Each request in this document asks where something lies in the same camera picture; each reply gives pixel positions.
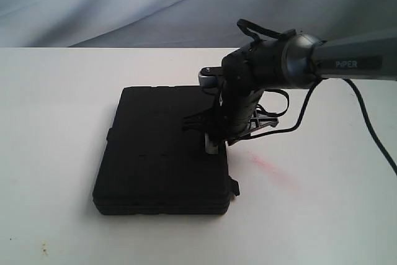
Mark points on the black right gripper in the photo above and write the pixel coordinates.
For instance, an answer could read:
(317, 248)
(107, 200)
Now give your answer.
(232, 117)

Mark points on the black plastic tool case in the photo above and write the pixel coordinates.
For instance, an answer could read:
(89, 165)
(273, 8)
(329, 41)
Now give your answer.
(151, 166)

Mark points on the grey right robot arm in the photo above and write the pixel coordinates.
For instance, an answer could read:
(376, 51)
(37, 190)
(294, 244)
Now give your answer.
(298, 61)

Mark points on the white backdrop cloth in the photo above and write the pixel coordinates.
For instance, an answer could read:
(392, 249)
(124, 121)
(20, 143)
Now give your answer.
(181, 23)

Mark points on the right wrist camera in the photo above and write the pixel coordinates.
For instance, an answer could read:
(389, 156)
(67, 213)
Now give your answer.
(210, 77)

